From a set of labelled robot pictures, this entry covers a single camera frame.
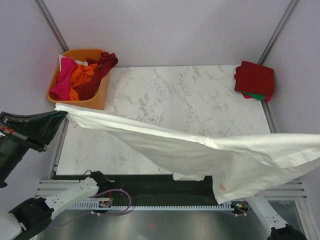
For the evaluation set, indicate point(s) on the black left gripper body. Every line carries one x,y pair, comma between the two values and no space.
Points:
14,145

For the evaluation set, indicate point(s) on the white printed t shirt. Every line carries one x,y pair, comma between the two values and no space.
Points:
240,166

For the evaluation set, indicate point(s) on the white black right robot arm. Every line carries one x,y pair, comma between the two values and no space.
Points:
276,227

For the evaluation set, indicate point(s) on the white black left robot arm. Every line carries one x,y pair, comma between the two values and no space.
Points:
34,215

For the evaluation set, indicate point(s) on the crumpled pink t shirt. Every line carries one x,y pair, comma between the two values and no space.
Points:
61,91

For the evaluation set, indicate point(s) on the crumpled maroon t shirt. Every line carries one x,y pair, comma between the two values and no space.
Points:
106,62

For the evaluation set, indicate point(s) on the crumpled orange t shirt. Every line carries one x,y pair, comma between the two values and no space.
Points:
81,75

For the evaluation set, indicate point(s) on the white cloth in basket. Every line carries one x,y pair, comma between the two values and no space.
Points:
60,57

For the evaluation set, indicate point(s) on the folded dark red t shirt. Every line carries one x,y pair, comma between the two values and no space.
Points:
255,79

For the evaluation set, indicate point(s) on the folded green t shirt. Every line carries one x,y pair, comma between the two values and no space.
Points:
259,97

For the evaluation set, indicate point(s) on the white slotted cable duct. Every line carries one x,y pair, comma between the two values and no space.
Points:
97,205

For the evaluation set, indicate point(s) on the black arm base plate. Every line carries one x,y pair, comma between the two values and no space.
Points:
163,190

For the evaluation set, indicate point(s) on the left corner aluminium post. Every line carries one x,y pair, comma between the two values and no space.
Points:
51,23

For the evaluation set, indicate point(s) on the corner aluminium post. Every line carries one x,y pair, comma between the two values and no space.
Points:
51,23
278,30

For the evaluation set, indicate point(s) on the right corner aluminium post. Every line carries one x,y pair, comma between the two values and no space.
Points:
278,30

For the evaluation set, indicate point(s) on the aluminium frame rail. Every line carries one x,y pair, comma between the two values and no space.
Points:
293,190

